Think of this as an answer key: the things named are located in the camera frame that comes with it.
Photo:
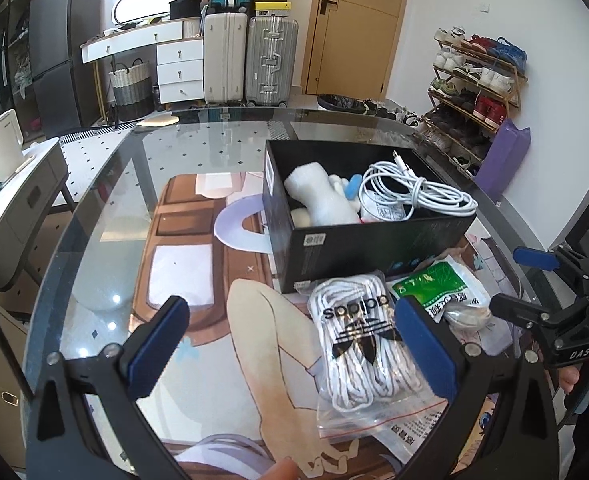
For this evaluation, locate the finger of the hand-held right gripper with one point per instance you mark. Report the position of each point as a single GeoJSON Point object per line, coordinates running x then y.
{"type": "Point", "coordinates": [524, 310]}
{"type": "Point", "coordinates": [536, 258]}

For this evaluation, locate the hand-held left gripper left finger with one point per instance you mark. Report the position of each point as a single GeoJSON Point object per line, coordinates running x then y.
{"type": "Point", "coordinates": [157, 347]}

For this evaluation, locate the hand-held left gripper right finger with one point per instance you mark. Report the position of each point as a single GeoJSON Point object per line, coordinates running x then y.
{"type": "Point", "coordinates": [424, 347]}

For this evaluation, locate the zip bag of white laces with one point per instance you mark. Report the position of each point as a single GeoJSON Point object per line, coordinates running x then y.
{"type": "Point", "coordinates": [359, 340]}

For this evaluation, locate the black cardboard box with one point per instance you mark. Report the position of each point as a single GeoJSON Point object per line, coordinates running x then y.
{"type": "Point", "coordinates": [374, 252]}

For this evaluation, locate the red and white packet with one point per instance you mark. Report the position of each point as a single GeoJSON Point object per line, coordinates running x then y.
{"type": "Point", "coordinates": [382, 210]}

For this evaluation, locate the white plush toy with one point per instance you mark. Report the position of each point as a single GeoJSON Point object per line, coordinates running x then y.
{"type": "Point", "coordinates": [319, 195]}
{"type": "Point", "coordinates": [349, 189]}

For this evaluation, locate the person's right hand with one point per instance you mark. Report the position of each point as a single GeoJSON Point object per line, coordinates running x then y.
{"type": "Point", "coordinates": [571, 379]}

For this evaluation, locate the printed cartoon table mat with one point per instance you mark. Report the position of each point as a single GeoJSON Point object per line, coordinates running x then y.
{"type": "Point", "coordinates": [189, 270]}

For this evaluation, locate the purple bag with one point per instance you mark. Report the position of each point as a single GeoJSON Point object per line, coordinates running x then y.
{"type": "Point", "coordinates": [501, 160]}

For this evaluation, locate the wooden shoe rack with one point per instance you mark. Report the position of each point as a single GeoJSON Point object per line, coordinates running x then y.
{"type": "Point", "coordinates": [474, 95]}

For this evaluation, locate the white side table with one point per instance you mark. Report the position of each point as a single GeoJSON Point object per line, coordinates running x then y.
{"type": "Point", "coordinates": [29, 195]}

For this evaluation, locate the shoes on floor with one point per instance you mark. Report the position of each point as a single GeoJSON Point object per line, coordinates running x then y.
{"type": "Point", "coordinates": [394, 112]}

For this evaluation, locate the black bin bag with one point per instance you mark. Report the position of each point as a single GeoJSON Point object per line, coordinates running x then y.
{"type": "Point", "coordinates": [344, 104]}

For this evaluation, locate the white electric kettle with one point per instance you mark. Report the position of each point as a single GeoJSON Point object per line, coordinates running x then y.
{"type": "Point", "coordinates": [4, 147]}

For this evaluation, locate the woven laundry basket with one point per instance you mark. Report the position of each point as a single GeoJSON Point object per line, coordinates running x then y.
{"type": "Point", "coordinates": [132, 92]}

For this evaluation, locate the white dressing table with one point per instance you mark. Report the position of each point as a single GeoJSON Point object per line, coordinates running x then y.
{"type": "Point", "coordinates": [179, 65]}

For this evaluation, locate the tan wooden door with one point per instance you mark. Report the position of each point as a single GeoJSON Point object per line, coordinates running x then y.
{"type": "Point", "coordinates": [359, 35]}

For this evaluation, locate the white suitcase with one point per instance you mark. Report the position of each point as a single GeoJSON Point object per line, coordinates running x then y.
{"type": "Point", "coordinates": [226, 57]}

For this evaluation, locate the dark grey fridge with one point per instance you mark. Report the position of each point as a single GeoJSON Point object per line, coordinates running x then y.
{"type": "Point", "coordinates": [64, 55]}

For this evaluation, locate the silver suitcase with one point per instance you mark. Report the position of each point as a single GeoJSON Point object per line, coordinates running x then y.
{"type": "Point", "coordinates": [272, 60]}

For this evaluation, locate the black glass wardrobe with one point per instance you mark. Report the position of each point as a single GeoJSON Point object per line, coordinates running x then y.
{"type": "Point", "coordinates": [9, 60]}

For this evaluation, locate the oval mirror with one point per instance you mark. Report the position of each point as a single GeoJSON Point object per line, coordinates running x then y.
{"type": "Point", "coordinates": [144, 0]}

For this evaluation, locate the yellow and black shoe box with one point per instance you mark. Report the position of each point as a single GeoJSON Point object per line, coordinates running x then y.
{"type": "Point", "coordinates": [273, 9]}

